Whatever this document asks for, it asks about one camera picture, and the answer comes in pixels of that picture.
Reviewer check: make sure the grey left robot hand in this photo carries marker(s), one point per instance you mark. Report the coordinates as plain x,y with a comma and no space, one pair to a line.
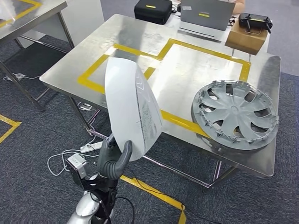
109,164

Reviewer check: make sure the white curved plastic part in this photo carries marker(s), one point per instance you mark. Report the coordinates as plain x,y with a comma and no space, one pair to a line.
124,108

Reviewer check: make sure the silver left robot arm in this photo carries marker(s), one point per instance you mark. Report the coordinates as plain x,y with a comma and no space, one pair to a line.
86,207

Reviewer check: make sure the yellow workbench tape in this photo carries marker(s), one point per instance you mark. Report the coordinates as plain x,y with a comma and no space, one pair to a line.
90,83

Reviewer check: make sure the steel workbench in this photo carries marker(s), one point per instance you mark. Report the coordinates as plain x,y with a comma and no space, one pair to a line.
186,77

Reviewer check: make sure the white power strip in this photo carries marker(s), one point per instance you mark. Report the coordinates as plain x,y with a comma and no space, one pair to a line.
90,147

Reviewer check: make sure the white cabinet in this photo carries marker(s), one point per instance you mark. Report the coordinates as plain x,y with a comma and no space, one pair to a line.
81,18

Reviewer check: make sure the black zip case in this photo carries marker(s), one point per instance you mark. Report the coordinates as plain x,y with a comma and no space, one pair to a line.
152,12

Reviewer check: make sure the grey wheel hubcap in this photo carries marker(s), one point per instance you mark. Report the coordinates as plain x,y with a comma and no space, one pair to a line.
233,111

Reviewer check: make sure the steel side table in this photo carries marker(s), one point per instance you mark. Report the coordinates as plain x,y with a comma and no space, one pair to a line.
35,15

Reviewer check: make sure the black computer mouse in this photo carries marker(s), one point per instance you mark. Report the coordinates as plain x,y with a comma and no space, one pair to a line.
179,8

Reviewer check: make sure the yellow side table tape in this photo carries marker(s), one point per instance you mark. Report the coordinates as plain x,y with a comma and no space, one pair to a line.
23,12

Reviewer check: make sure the grey laptop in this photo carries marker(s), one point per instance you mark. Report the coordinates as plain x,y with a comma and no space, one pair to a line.
208,14

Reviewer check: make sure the brown cardboard box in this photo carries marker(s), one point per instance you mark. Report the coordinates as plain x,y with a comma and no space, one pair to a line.
245,41

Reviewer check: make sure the person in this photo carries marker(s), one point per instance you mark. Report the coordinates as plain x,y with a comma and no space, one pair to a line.
239,6

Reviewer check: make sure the black remote controller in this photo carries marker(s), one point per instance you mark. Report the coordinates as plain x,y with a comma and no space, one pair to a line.
254,20

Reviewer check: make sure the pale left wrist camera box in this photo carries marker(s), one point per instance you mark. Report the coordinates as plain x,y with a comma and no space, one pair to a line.
75,164

